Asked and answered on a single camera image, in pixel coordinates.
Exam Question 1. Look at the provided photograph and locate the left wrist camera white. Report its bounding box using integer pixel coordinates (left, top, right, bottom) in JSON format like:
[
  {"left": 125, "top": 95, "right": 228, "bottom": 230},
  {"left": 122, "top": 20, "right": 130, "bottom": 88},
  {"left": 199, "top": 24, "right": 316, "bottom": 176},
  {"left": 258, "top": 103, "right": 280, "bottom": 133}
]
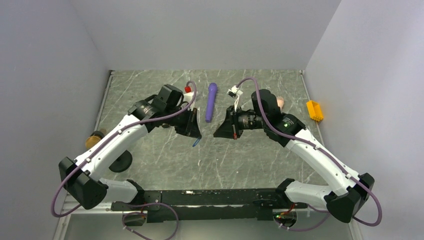
[{"left": 183, "top": 85, "right": 200, "bottom": 109}]

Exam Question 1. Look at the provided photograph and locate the black base frame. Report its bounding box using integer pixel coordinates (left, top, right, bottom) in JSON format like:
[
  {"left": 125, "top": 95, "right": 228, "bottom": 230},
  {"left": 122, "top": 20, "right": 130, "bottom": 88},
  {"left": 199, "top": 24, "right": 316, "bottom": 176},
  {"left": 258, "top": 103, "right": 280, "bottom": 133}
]
[{"left": 111, "top": 188, "right": 294, "bottom": 223}]

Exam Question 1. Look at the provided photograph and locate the beige peach stick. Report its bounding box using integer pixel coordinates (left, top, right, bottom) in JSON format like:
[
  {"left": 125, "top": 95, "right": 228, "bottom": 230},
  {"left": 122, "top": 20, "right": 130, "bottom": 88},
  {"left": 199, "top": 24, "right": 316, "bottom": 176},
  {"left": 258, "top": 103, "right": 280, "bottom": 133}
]
[{"left": 276, "top": 96, "right": 285, "bottom": 111}]

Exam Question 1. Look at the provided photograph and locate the blue key tag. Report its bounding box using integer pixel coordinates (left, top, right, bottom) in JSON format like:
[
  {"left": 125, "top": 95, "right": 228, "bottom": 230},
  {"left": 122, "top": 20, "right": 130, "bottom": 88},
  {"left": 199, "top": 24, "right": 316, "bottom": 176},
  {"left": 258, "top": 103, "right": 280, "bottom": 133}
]
[{"left": 192, "top": 138, "right": 201, "bottom": 147}]

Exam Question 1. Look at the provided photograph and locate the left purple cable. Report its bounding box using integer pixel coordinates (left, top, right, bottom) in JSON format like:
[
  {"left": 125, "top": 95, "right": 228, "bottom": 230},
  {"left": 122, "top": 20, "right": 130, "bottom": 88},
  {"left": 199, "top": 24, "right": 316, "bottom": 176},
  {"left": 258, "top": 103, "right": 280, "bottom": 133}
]
[{"left": 50, "top": 80, "right": 198, "bottom": 219}]

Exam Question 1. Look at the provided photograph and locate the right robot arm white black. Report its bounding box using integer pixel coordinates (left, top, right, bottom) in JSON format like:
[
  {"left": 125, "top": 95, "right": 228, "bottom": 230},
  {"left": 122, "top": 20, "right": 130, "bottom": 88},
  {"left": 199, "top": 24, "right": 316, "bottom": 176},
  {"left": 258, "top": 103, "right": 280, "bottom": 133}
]
[{"left": 213, "top": 89, "right": 375, "bottom": 223}]

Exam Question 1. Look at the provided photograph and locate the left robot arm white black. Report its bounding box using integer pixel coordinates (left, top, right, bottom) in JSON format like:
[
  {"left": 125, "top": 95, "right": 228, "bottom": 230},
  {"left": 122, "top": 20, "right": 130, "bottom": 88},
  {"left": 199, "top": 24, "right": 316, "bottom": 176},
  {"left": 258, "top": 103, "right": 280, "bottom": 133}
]
[{"left": 59, "top": 81, "right": 202, "bottom": 210}]

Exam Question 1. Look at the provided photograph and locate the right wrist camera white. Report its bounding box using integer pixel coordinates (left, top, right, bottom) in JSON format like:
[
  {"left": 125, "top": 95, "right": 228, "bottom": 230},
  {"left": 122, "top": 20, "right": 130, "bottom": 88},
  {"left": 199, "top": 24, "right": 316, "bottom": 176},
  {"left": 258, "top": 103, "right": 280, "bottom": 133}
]
[{"left": 227, "top": 85, "right": 243, "bottom": 113}]

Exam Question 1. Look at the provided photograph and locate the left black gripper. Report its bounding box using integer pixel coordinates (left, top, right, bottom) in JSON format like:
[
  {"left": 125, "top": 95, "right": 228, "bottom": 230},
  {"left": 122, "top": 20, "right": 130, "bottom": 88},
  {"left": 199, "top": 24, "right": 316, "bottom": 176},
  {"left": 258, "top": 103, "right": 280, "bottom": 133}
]
[{"left": 164, "top": 106, "right": 202, "bottom": 139}]

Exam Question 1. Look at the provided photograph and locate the purple cylinder stick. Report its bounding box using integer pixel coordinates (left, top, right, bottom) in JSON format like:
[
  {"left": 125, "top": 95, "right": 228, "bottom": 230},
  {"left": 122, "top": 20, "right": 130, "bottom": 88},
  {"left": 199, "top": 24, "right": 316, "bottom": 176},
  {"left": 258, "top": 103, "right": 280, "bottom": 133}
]
[{"left": 205, "top": 82, "right": 218, "bottom": 123}]

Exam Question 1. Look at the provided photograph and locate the yellow plastic bin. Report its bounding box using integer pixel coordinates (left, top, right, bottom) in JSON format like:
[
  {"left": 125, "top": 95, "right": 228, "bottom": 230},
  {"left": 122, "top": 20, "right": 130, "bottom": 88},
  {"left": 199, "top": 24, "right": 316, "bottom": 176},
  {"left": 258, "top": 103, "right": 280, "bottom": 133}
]
[{"left": 306, "top": 100, "right": 324, "bottom": 122}]

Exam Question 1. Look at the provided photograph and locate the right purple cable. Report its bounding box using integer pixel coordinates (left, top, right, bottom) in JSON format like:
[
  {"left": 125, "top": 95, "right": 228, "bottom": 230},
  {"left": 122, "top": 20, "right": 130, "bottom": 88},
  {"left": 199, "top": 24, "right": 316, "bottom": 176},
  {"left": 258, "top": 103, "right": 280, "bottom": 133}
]
[{"left": 235, "top": 77, "right": 383, "bottom": 228}]

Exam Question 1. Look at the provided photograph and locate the gold microphone on black stand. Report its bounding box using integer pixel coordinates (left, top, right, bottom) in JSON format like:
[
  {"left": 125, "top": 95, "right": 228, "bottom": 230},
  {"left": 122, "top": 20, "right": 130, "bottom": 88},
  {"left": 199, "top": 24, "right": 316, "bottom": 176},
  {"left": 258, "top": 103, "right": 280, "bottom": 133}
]
[{"left": 85, "top": 129, "right": 133, "bottom": 173}]

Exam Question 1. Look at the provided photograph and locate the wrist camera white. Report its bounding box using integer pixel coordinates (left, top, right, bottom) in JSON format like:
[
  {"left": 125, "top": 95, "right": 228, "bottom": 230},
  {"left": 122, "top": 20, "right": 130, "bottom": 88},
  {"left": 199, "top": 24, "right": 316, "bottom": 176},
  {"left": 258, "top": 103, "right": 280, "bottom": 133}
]
[
  {"left": 227, "top": 85, "right": 243, "bottom": 113},
  {"left": 183, "top": 85, "right": 200, "bottom": 109}
]

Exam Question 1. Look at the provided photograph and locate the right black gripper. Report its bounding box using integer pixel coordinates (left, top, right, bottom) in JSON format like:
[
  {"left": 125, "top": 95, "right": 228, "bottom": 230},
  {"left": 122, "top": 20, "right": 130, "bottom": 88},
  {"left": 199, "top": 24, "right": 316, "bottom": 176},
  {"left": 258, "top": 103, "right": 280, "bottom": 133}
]
[{"left": 214, "top": 104, "right": 268, "bottom": 139}]

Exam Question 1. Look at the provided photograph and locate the purple cable under base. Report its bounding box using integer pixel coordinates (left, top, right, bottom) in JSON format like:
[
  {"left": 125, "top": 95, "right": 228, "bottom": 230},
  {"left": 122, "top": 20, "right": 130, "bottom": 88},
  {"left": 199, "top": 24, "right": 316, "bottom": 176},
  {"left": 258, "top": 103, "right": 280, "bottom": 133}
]
[{"left": 121, "top": 202, "right": 180, "bottom": 240}]

